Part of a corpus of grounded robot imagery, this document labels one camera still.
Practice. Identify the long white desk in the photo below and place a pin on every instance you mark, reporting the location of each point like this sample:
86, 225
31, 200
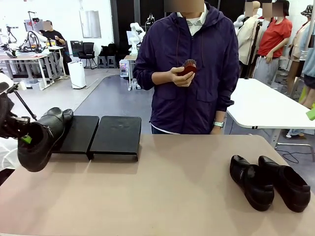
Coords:
24, 57

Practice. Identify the clear storage bin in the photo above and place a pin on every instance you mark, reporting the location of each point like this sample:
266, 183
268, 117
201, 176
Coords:
32, 84

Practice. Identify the small background work table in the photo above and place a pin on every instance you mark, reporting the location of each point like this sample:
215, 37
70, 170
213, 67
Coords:
130, 57

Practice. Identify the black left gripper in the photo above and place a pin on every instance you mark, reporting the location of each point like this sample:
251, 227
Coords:
7, 118

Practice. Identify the white wristwatch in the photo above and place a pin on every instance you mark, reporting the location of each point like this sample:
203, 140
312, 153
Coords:
218, 124

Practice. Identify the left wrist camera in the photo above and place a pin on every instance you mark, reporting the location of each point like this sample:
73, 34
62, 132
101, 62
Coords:
7, 88

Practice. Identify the large white table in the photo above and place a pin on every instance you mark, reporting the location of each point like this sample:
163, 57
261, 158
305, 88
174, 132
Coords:
265, 105

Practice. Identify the seated person in black shirt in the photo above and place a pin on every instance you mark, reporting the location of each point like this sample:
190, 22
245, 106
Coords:
53, 37

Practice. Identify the computer tower with lights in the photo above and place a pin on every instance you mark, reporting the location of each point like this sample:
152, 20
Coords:
124, 68

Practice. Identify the background robot rig on desk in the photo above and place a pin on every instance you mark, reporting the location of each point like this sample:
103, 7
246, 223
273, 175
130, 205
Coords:
33, 35

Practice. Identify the black tripod by mannequins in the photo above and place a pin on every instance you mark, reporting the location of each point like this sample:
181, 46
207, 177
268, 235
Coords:
253, 49

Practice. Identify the person left hand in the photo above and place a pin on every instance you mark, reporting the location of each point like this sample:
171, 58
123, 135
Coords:
216, 131

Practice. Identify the person in purple jacket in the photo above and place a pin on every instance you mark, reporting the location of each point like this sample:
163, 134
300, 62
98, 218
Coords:
172, 103

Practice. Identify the mannequin in beige jacket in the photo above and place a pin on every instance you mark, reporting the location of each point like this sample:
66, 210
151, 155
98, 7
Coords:
247, 39

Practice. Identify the black office chair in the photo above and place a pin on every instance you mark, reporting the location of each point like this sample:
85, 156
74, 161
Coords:
88, 50

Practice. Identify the person left forearm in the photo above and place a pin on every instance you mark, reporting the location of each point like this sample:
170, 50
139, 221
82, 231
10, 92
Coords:
219, 116

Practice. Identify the grey plastic stool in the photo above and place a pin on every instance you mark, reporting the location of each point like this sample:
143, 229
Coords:
102, 61
111, 61

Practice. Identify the mannequin with bucket hat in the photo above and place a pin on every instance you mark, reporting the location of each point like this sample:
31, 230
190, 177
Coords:
301, 41

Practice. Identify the person right hand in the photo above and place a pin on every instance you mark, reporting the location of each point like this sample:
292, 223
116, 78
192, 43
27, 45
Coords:
180, 78

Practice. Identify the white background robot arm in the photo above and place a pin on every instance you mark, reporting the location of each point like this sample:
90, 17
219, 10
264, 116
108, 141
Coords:
135, 29

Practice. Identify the black slip-on loafer shoe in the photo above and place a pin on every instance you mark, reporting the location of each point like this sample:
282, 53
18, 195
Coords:
290, 189
68, 114

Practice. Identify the grey wall panel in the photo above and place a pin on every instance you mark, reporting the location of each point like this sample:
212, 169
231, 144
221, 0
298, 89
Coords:
90, 24

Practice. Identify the person right forearm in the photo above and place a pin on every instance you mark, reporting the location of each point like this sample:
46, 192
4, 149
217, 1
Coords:
161, 77

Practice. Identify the black flat panel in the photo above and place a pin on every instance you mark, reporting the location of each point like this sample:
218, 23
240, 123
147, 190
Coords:
75, 48

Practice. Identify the black metal shoe stand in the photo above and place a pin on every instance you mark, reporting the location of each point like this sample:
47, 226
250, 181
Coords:
118, 135
81, 132

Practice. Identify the black backpack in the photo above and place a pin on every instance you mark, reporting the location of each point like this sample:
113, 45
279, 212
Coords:
108, 50

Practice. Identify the red wooden shoe brush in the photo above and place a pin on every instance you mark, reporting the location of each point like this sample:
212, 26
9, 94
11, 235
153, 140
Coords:
189, 67

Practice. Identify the white air purifier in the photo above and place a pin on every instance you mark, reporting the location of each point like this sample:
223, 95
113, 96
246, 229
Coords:
76, 75

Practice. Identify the black camera tripod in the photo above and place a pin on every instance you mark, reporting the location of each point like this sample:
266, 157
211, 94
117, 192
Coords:
27, 109

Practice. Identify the white plastic sheet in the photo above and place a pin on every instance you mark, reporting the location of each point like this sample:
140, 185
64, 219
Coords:
7, 152

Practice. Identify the white desk by seated person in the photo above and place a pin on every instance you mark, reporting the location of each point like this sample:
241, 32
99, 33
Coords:
56, 47

